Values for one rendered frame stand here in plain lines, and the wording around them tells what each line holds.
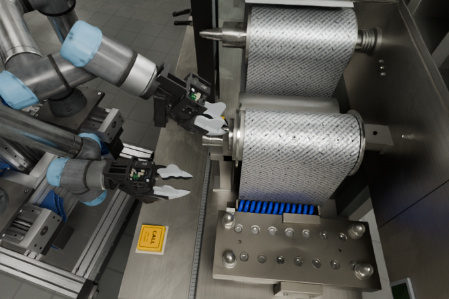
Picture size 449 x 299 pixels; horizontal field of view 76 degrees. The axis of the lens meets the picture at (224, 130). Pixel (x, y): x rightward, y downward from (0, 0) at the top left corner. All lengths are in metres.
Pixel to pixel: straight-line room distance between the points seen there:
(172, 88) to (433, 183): 0.48
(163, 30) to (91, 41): 2.61
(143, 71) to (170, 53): 2.30
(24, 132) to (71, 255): 1.03
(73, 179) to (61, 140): 0.15
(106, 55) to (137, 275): 0.62
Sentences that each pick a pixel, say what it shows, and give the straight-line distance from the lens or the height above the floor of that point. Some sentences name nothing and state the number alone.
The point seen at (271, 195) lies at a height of 1.07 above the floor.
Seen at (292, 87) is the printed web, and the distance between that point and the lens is 0.80.
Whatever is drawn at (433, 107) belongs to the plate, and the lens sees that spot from 0.60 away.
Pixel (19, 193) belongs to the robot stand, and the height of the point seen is 0.82.
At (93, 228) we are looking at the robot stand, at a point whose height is 0.21.
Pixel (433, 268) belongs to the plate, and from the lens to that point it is 0.61.
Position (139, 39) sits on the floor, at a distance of 3.09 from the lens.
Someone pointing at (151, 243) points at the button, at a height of 0.92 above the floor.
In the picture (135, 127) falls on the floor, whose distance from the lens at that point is 2.32.
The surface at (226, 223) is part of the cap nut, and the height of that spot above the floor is 1.06.
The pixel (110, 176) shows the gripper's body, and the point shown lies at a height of 1.15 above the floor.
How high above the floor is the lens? 1.80
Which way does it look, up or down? 55 degrees down
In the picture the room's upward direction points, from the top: straight up
